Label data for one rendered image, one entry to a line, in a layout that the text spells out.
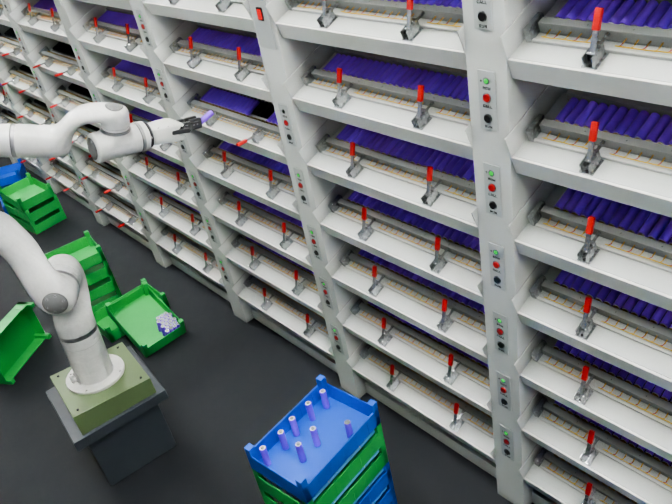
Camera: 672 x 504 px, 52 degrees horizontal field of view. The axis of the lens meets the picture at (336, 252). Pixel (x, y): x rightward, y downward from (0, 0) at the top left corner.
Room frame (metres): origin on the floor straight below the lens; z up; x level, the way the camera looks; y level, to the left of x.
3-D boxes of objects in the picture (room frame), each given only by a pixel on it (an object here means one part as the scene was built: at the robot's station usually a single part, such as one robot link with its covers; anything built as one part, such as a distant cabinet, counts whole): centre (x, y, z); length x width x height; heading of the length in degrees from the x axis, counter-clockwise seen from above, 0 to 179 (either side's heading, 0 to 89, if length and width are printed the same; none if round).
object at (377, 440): (1.25, 0.16, 0.36); 0.30 x 0.20 x 0.08; 133
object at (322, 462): (1.25, 0.16, 0.44); 0.30 x 0.20 x 0.08; 133
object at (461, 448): (2.16, 0.16, 0.03); 2.19 x 0.16 x 0.05; 35
